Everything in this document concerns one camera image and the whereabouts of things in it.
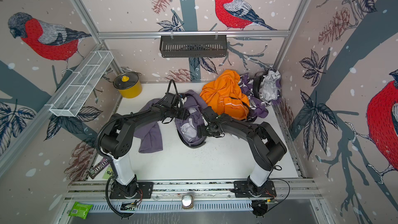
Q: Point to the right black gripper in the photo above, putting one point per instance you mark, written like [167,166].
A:
[201,130]

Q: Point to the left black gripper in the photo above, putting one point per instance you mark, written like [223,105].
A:
[184,115]

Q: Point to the lavender purple trousers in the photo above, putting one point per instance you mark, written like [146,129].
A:
[151,137]

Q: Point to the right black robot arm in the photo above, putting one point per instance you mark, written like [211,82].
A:
[266,146]

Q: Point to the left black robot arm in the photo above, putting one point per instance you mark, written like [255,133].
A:
[115,138]

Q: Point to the orange trousers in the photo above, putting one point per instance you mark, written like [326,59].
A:
[224,96]

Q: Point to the purple camouflage trousers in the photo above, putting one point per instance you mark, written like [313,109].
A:
[270,93]

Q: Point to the yellow pot with lid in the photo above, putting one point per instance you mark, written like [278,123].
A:
[128,84]

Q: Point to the black hanging basket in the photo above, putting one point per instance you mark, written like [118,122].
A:
[193,46]

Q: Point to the green snack wrapper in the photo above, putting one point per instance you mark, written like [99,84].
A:
[108,173]

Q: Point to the dark candy bar wrapper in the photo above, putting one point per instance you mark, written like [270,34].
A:
[99,167]

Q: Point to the green wipes packet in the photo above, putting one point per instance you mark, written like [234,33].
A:
[80,210]

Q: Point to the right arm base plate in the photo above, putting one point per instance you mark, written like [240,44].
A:
[247,189]

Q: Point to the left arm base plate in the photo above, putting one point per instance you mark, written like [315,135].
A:
[135,190]

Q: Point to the white wire mesh shelf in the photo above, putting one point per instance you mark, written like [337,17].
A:
[72,99]

